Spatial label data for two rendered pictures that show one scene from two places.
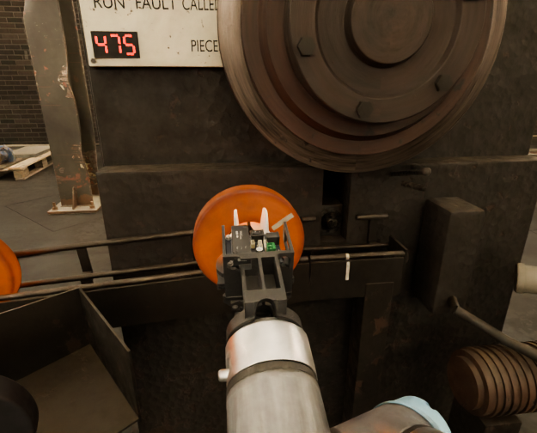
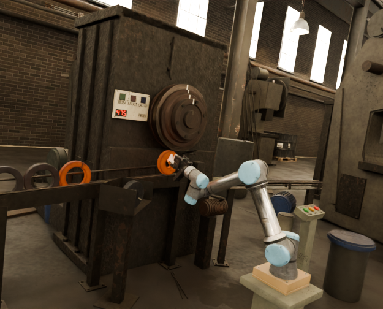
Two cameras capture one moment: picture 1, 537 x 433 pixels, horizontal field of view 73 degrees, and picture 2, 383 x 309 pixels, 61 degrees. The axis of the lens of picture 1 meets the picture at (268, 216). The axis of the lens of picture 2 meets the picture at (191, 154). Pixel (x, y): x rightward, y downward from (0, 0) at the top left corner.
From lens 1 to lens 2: 1.69 m
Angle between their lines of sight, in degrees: 37
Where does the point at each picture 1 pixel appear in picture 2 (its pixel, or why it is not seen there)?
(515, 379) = (214, 203)
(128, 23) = (125, 108)
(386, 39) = (190, 123)
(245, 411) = (194, 172)
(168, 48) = (133, 115)
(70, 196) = not seen: outside the picture
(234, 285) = (179, 164)
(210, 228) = (163, 158)
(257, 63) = (163, 124)
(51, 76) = not seen: outside the picture
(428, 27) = (197, 121)
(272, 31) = (168, 118)
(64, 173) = not seen: outside the picture
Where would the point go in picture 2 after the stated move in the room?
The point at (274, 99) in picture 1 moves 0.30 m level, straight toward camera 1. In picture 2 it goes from (166, 132) to (190, 137)
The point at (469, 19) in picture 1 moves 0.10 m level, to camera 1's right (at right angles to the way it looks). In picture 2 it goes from (203, 121) to (214, 122)
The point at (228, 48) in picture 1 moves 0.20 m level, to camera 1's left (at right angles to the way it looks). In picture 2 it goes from (157, 119) to (129, 116)
